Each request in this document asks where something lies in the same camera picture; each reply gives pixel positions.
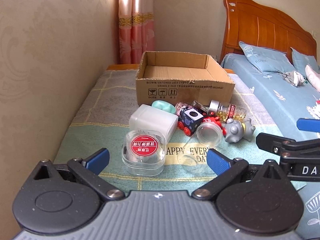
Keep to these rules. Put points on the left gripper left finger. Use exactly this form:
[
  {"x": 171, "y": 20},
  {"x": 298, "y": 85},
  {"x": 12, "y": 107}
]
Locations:
[{"x": 87, "y": 171}]

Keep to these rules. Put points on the bottle of yellow capsules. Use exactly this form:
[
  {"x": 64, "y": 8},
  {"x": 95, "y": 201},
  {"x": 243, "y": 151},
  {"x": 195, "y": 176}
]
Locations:
[{"x": 228, "y": 111}]

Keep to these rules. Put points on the clear case with red label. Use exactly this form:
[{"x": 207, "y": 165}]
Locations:
[{"x": 143, "y": 152}]

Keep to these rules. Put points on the white translucent plastic box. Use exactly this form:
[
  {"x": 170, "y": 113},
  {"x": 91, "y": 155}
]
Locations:
[{"x": 153, "y": 119}]

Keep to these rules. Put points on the checkered green grey blanket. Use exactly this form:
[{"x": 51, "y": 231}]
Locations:
[{"x": 103, "y": 121}]

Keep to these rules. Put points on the blue pillow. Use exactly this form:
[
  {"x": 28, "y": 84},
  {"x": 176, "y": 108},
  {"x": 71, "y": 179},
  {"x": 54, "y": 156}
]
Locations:
[
  {"x": 266, "y": 60},
  {"x": 301, "y": 60}
]

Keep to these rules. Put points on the wooden bed headboard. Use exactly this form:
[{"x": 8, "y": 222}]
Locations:
[{"x": 263, "y": 26}]

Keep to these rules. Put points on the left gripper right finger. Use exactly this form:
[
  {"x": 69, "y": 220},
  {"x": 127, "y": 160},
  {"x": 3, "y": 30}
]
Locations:
[{"x": 228, "y": 171}]

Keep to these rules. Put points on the black toy train car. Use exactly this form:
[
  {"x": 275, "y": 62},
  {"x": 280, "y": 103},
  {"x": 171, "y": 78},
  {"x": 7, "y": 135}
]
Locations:
[{"x": 189, "y": 119}]

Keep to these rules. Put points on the brown cardboard box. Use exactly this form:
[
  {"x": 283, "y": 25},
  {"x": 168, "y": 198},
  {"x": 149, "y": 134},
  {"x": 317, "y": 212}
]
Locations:
[{"x": 181, "y": 77}]

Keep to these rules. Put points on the blue floral bed sheet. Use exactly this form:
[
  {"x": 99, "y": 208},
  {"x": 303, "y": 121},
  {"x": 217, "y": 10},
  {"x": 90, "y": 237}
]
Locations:
[{"x": 284, "y": 102}]

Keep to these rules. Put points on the crumpled grey white cloth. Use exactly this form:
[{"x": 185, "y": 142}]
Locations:
[{"x": 294, "y": 78}]

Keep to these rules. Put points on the pink gold curtain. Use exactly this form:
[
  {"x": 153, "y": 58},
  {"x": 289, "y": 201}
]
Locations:
[{"x": 136, "y": 29}]

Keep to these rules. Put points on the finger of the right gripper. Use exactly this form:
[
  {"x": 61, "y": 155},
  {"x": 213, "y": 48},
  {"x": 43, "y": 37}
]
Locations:
[
  {"x": 278, "y": 145},
  {"x": 310, "y": 125}
]

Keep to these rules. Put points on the pink white plush item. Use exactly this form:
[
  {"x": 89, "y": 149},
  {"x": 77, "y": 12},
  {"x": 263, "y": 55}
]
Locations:
[{"x": 312, "y": 77}]

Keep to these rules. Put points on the grey toy figure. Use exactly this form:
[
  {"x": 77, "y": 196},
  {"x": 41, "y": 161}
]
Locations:
[{"x": 234, "y": 130}]

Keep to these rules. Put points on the clear packet with dark item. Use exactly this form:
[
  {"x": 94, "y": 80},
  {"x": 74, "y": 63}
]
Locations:
[{"x": 201, "y": 108}]

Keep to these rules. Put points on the pink round trinket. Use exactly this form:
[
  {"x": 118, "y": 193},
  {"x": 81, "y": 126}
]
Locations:
[{"x": 181, "y": 106}]

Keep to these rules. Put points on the clear plastic jar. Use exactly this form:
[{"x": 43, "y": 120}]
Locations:
[{"x": 193, "y": 155}]

